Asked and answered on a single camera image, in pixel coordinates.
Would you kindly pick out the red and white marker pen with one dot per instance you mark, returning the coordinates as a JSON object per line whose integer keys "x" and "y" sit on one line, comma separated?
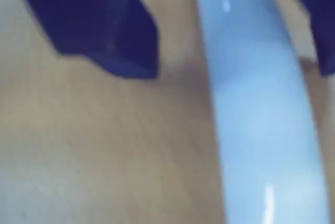
{"x": 259, "y": 109}

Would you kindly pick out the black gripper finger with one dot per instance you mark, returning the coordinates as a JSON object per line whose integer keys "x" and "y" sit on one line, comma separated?
{"x": 96, "y": 22}
{"x": 319, "y": 20}

